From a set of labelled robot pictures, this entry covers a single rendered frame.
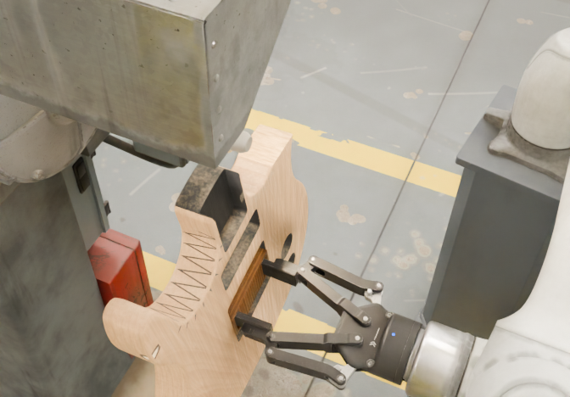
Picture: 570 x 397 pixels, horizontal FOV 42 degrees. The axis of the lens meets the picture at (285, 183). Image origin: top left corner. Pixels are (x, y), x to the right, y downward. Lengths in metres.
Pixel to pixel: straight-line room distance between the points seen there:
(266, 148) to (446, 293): 1.17
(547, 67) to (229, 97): 0.99
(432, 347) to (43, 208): 0.67
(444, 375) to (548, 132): 0.80
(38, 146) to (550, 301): 0.57
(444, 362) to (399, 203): 1.60
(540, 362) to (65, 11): 0.47
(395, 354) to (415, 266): 1.42
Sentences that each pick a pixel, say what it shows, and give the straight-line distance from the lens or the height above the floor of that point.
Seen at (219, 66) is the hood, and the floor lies 1.48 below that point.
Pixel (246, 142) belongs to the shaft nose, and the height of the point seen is 1.26.
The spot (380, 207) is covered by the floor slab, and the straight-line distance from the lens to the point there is 2.38.
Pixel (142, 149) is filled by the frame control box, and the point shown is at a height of 0.94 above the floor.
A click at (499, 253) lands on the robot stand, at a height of 0.45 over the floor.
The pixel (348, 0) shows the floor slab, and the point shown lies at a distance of 3.22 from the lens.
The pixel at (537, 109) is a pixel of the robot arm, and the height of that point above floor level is 0.84.
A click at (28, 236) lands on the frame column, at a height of 0.89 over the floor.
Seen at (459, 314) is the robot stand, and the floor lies 0.16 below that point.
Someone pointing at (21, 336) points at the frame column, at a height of 0.71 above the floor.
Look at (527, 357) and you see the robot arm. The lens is 0.68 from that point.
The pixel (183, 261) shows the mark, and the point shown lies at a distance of 0.78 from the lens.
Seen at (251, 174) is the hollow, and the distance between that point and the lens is 0.83.
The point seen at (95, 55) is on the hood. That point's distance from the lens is 0.57.
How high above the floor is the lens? 1.81
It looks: 48 degrees down
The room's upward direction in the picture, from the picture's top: 1 degrees clockwise
